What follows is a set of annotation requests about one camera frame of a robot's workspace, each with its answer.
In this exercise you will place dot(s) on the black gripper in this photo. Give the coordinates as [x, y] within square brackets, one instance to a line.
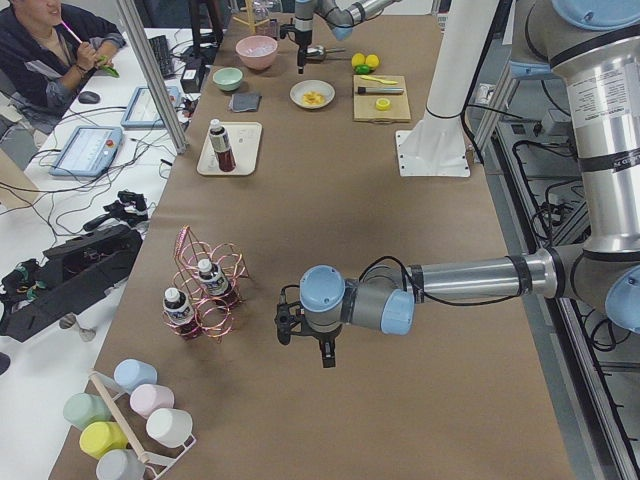
[302, 38]
[323, 338]

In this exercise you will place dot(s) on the braided glazed donut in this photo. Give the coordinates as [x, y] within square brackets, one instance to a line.
[313, 99]

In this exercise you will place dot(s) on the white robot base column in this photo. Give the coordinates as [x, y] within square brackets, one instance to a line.
[436, 146]

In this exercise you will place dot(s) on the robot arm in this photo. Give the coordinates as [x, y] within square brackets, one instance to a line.
[340, 20]
[593, 46]

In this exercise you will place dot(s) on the cream rabbit tray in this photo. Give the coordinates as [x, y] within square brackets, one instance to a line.
[245, 138]

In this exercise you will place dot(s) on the dark drink bottle on tray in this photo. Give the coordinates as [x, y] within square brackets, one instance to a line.
[220, 142]

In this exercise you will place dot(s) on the metal scoop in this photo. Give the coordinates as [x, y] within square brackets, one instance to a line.
[318, 53]

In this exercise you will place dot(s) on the white round plate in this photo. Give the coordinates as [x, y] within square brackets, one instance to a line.
[300, 88]

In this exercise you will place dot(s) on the pink bowl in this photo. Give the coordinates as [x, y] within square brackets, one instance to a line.
[257, 52]

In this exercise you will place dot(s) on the upper whole lemon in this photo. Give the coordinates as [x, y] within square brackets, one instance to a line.
[358, 59]

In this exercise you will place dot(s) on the whole lemon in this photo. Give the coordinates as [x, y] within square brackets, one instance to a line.
[358, 59]
[372, 61]

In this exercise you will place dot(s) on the green lime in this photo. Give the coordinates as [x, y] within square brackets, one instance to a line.
[362, 69]

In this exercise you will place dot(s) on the yellow plastic knife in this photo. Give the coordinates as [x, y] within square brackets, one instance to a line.
[380, 80]

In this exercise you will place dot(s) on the steel cylinder black cap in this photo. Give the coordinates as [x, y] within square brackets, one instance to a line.
[362, 90]

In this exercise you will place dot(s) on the lower whole lemon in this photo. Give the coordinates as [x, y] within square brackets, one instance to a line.
[372, 61]

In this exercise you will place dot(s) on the green bowl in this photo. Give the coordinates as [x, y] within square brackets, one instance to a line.
[228, 79]

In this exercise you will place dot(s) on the grey folded cloth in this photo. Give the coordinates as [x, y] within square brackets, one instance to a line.
[245, 102]

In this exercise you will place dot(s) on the bamboo cutting board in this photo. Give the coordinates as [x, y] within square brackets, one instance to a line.
[364, 105]

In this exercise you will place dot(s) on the half lemon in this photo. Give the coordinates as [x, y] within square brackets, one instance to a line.
[383, 104]

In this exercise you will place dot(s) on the black power adapter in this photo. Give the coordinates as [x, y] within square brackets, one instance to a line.
[193, 75]

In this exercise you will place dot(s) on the upper bottle in rack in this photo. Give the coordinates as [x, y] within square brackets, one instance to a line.
[215, 282]

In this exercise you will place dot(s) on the bottle in rack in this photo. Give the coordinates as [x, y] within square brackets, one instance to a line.
[215, 282]
[180, 314]

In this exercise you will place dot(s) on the black keyboard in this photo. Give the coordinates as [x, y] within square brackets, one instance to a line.
[162, 54]

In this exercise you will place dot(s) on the lower bottle in rack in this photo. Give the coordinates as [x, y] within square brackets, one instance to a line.
[180, 314]

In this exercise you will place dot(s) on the far teach pendant tablet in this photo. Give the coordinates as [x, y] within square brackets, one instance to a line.
[141, 112]

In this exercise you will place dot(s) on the teach pendant tablet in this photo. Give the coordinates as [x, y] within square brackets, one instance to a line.
[89, 151]
[141, 112]

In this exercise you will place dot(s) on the white cup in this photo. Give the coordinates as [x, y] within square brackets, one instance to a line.
[170, 427]

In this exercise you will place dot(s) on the pink cup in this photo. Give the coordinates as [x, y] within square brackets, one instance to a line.
[147, 398]

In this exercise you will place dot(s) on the blue cup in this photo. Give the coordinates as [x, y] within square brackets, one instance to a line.
[131, 373]

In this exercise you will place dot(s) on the computer mouse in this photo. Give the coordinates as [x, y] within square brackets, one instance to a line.
[89, 97]

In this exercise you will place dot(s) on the white wooden cup rack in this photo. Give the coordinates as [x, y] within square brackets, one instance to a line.
[158, 464]

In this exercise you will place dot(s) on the black handheld controller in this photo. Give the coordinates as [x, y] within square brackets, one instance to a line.
[130, 208]

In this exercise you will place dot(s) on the near teach pendant tablet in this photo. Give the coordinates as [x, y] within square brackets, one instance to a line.
[89, 151]

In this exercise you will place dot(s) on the grey cup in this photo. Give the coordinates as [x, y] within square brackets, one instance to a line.
[120, 464]

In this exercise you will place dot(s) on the yellow cup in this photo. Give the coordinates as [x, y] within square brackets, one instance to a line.
[100, 437]

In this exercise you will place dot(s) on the seated person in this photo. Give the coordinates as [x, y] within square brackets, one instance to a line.
[49, 49]

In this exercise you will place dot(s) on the green cup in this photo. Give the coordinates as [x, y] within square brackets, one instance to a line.
[83, 409]

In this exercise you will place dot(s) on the copper wire bottle rack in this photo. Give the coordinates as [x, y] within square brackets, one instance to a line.
[216, 321]

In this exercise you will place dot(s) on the aluminium frame post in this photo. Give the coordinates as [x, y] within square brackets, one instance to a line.
[137, 37]

